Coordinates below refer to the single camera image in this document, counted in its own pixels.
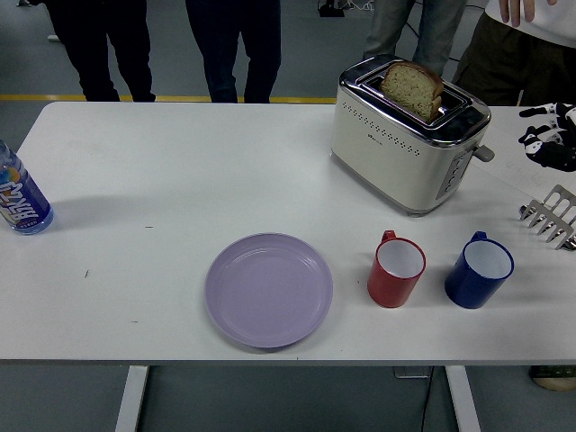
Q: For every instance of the black table control panel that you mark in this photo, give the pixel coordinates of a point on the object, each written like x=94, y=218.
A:
x=553, y=371

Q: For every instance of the blue-label plastic drink bottle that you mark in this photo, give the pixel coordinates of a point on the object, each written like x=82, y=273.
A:
x=24, y=198

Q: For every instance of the red enamel mug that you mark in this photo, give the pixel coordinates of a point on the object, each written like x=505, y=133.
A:
x=389, y=288

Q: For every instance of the blue enamel mug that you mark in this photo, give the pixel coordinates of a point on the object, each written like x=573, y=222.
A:
x=468, y=288

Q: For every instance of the black power strip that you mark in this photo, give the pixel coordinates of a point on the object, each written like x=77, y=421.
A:
x=330, y=10

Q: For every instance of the grey box under table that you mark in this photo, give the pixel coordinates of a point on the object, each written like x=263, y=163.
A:
x=411, y=372

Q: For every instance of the metal toast rack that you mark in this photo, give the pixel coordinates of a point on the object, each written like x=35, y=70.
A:
x=551, y=216

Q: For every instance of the person in grey trousers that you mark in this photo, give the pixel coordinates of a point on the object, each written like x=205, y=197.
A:
x=436, y=36

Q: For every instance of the slice of brown bread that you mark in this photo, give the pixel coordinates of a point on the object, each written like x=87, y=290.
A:
x=409, y=87

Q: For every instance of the cream and chrome toaster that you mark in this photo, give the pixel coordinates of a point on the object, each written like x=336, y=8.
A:
x=382, y=157

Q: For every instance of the lilac round plate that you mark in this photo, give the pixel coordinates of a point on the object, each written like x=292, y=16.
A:
x=269, y=290

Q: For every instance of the beige shoe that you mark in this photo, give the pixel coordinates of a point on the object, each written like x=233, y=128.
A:
x=555, y=384

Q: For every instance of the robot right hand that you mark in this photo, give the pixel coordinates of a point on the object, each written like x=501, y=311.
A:
x=551, y=150

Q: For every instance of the person's hand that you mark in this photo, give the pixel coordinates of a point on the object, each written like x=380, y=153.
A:
x=517, y=11

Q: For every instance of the white paper sheet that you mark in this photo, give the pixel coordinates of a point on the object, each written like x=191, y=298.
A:
x=508, y=171

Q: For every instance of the person in blue jeans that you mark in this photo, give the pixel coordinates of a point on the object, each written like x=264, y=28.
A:
x=234, y=49

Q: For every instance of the person in black trousers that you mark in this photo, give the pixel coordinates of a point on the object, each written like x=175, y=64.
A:
x=99, y=49

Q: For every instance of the white table leg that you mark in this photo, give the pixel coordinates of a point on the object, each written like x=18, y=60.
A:
x=131, y=400
x=463, y=400

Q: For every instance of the person in olive trousers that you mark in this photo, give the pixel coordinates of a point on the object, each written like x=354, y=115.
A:
x=508, y=67

